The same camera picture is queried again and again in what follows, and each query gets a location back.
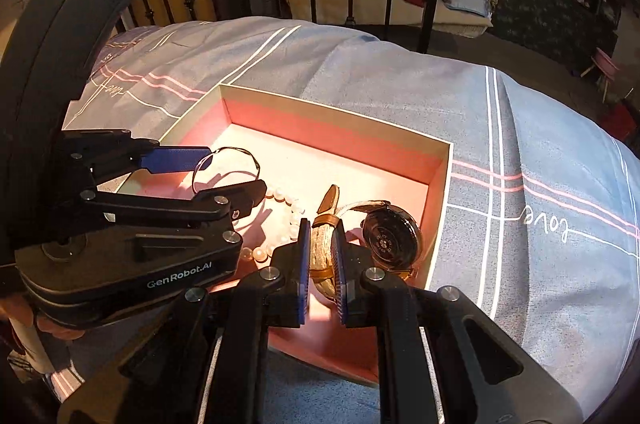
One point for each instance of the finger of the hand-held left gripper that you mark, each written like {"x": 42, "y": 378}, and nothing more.
{"x": 240, "y": 196}
{"x": 175, "y": 158}

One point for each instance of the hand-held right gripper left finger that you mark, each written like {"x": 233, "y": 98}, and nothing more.
{"x": 302, "y": 276}

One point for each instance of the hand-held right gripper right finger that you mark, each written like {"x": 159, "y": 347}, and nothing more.
{"x": 339, "y": 276}

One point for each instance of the thin metal bangle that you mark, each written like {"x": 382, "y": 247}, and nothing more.
{"x": 227, "y": 148}

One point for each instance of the pink-lined cardboard box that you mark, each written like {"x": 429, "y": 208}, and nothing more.
{"x": 300, "y": 154}

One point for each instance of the person's left hand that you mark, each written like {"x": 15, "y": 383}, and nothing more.
{"x": 55, "y": 329}

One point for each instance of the red bucket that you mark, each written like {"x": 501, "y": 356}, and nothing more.
{"x": 620, "y": 120}

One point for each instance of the green floral cloth counter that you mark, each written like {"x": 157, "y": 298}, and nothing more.
{"x": 540, "y": 14}

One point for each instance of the pink basin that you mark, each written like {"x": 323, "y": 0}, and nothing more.
{"x": 605, "y": 61}

